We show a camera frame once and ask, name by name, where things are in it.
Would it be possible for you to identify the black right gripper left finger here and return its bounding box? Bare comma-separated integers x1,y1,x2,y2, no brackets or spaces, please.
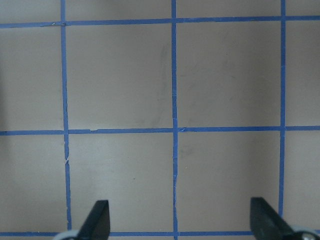
53,199,112,240

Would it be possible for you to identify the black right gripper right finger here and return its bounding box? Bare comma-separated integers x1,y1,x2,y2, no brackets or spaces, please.
250,197,320,240

